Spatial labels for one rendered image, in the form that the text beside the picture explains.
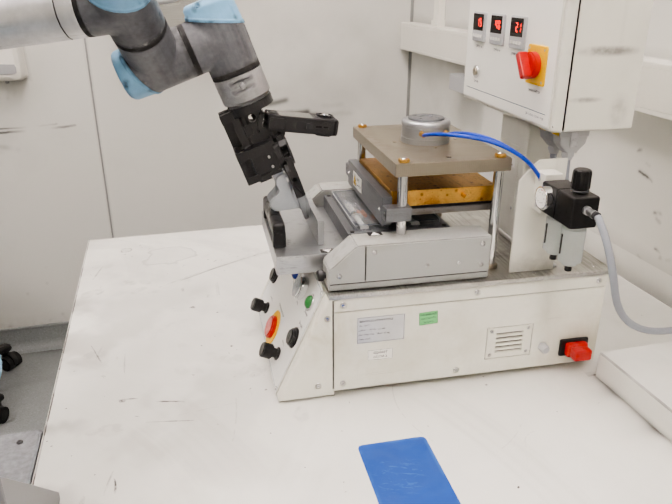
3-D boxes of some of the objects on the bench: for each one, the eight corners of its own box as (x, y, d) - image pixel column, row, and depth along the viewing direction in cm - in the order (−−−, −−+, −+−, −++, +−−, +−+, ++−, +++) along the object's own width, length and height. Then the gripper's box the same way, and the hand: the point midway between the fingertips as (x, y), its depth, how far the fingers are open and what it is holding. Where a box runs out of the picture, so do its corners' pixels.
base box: (504, 281, 140) (512, 206, 134) (604, 376, 106) (622, 282, 100) (257, 304, 130) (253, 224, 123) (281, 418, 96) (277, 316, 90)
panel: (258, 307, 128) (295, 224, 123) (276, 394, 101) (325, 292, 96) (248, 304, 127) (285, 220, 122) (264, 391, 100) (313, 288, 95)
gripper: (216, 107, 102) (267, 223, 111) (218, 118, 93) (273, 243, 103) (267, 87, 102) (314, 204, 111) (273, 96, 94) (323, 222, 103)
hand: (307, 209), depth 106 cm, fingers closed, pressing on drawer
